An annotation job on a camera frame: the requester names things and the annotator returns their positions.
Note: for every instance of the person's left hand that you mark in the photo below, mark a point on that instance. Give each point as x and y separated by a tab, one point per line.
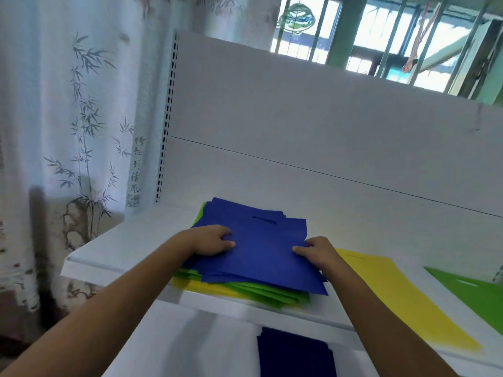
206	241

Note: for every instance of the person's right hand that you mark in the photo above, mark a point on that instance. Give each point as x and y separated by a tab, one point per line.
322	253

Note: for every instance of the person's left thumb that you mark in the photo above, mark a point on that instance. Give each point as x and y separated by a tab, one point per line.
228	244

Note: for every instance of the person's right thumb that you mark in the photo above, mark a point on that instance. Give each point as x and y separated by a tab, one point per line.
302	251

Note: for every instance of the stack of blue fabric bags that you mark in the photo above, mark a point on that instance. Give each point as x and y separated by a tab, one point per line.
263	251

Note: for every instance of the person's right forearm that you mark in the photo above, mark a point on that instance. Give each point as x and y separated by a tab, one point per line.
377	329

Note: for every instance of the person's left forearm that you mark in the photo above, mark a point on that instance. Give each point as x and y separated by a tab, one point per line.
102	314

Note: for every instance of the yellow fabric bag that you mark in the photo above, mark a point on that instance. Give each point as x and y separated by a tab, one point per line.
204	287
404	298

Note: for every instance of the stack of green fabric bags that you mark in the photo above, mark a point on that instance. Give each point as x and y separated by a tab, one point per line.
275	294

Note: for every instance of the dark blue fabric bag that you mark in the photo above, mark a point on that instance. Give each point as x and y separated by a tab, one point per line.
294	355

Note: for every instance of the white metal shelf unit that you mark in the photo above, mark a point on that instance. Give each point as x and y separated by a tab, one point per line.
314	133

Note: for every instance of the green fabric bag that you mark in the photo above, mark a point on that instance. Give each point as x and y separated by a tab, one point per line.
475	298

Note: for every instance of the white bamboo print curtain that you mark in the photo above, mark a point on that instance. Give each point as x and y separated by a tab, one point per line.
78	113

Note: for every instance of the green glass hanging ornament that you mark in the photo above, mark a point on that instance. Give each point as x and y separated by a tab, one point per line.
295	17

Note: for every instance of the metal window grille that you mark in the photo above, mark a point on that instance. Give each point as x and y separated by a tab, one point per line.
393	31

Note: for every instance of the pink hanging cloth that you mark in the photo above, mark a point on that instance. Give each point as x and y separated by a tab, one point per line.
418	39

